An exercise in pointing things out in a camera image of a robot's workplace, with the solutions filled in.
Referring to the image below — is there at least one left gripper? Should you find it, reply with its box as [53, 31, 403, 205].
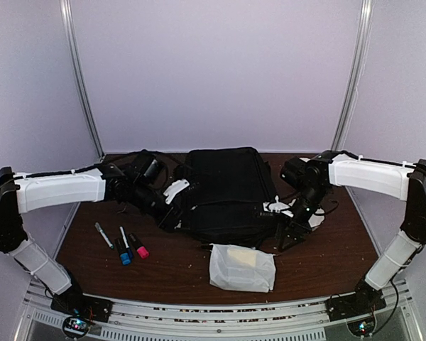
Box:
[129, 180, 195, 233]

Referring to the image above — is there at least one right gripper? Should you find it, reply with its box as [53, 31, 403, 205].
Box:
[275, 185, 329, 253]

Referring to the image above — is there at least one grey white pouch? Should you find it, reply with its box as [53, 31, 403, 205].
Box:
[209, 244, 276, 293]

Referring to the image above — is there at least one black student backpack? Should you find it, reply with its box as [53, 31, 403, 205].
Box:
[173, 147, 277, 249]

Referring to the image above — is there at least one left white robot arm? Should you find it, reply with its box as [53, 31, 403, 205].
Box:
[0, 163, 190, 315]

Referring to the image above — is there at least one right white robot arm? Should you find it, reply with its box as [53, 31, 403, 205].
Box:
[263, 150, 426, 314]

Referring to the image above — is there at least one white fluted ceramic bowl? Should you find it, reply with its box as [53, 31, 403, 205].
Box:
[308, 208, 325, 231]

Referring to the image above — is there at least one blue tipped white marker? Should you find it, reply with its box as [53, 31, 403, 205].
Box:
[119, 226, 133, 260]

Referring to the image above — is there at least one black pink highlighter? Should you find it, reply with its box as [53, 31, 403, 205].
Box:
[129, 233, 149, 259]

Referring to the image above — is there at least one green tipped white marker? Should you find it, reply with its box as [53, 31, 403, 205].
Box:
[94, 222, 114, 249]

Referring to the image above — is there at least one black blue highlighter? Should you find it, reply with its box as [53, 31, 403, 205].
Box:
[114, 238, 131, 266]

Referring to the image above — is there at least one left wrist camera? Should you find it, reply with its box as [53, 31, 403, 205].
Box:
[131, 150, 164, 185]

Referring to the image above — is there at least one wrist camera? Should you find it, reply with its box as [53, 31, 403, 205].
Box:
[279, 157, 307, 189]
[131, 150, 164, 185]

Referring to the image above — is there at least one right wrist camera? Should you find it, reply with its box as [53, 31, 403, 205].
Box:
[279, 157, 307, 189]

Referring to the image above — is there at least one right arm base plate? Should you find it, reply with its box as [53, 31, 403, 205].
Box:
[325, 293, 387, 321]

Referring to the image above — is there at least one front aluminium rail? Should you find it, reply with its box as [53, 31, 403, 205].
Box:
[13, 278, 425, 341]

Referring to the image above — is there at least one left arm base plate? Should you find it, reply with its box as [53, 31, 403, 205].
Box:
[50, 296, 113, 323]

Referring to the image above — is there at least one left aluminium frame post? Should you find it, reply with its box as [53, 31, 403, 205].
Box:
[60, 0, 105, 159]

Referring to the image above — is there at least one aluminium frame post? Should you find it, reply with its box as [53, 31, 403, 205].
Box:
[60, 0, 105, 159]
[332, 0, 374, 150]

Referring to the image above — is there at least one right aluminium frame post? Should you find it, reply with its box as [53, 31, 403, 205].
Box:
[332, 0, 374, 150]

